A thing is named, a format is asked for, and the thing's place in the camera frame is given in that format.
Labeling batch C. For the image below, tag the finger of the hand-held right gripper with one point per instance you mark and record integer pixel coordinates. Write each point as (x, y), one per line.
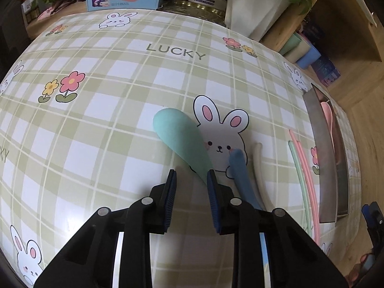
(370, 216)

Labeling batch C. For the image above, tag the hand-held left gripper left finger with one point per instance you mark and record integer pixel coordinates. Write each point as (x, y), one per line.
(169, 198)

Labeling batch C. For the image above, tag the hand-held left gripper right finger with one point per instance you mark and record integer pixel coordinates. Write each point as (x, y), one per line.
(213, 204)

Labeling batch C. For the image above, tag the blue spoon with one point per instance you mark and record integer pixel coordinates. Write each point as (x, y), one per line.
(241, 174)

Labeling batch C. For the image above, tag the cream spoon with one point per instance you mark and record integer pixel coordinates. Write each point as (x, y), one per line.
(258, 168)

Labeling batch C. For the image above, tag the teal spoon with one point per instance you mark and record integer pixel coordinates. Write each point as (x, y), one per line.
(177, 132)

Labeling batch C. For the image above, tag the green chopstick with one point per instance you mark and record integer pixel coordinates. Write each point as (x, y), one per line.
(301, 186)

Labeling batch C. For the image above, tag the metal tray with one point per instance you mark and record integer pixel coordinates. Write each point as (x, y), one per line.
(321, 156)

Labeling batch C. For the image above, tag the pink spoon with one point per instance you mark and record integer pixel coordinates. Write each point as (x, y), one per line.
(325, 109)

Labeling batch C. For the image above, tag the person's right hand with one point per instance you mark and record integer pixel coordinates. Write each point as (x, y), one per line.
(358, 268)

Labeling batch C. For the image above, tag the checked bunny tablecloth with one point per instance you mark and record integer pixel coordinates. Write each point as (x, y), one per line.
(120, 111)

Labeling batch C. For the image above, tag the small dark blue carton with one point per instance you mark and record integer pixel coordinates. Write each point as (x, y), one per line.
(328, 72)

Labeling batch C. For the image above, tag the green cup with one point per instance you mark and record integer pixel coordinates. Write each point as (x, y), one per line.
(288, 45)

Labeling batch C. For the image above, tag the gold round tray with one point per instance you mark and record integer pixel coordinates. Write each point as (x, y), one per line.
(192, 12)

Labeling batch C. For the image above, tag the white flower pot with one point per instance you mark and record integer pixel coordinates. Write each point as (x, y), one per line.
(255, 9)

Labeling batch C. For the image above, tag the wooden shelf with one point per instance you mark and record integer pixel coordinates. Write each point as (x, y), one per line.
(345, 15)

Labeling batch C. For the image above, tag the pink bunny item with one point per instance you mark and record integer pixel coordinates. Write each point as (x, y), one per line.
(48, 13)

